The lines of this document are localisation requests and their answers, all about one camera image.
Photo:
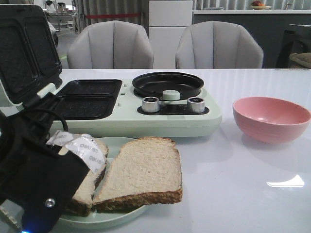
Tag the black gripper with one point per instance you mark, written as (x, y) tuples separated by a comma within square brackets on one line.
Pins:
[(35, 175)]

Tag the silver control knob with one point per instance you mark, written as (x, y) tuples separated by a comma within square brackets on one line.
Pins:
[(150, 104), (195, 105)]

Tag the grey counter with white top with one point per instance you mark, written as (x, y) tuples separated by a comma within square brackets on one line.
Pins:
[(266, 26)]

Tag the grey upholstered chair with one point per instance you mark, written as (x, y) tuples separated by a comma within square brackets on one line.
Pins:
[(217, 45), (111, 45)]

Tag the black round frying pan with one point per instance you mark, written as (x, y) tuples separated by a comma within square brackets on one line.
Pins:
[(155, 83)]

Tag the mint green round plate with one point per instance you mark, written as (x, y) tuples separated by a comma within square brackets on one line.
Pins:
[(100, 221)]

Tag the beige cushion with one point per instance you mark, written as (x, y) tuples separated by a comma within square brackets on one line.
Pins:
[(300, 60)]

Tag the dark washing machine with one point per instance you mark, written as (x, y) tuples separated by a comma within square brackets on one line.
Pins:
[(296, 39)]

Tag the left silver control knob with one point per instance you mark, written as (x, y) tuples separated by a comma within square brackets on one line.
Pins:
[(150, 104)]

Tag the right grey upholstered chair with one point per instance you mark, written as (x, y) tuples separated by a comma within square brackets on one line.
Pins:
[(217, 45)]

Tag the pink plastic bowl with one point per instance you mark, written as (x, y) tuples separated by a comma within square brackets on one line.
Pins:
[(271, 120)]

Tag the right silver control knob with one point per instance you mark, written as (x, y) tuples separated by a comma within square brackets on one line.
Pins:
[(195, 105)]

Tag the left grey upholstered chair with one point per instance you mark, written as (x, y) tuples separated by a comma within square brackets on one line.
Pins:
[(111, 45)]

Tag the bread slice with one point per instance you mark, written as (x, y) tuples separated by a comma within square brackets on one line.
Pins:
[(146, 171), (82, 200)]

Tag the mint green breakfast maker base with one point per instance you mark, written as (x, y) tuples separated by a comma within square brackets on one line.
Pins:
[(104, 108)]

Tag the white cabinet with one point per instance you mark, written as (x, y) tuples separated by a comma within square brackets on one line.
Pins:
[(167, 21)]

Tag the breakfast maker hinged lid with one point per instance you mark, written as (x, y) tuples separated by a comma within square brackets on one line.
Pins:
[(29, 64)]

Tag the red barrier tape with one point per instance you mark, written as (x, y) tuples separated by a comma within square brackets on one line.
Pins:
[(113, 16)]

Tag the fruit plate on counter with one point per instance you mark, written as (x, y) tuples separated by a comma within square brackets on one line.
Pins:
[(258, 5)]

